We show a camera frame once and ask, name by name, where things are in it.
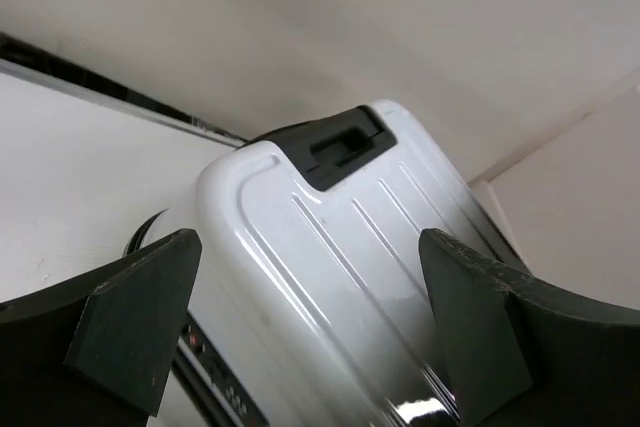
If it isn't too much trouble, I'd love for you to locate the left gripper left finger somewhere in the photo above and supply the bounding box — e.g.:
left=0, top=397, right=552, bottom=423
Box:
left=1, top=229, right=202, bottom=426

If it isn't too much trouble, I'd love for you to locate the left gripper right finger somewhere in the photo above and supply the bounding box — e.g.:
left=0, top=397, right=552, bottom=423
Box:
left=419, top=229, right=639, bottom=426

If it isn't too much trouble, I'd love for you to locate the white black hard-shell suitcase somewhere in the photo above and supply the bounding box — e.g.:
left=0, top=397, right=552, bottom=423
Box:
left=128, top=100, right=521, bottom=426

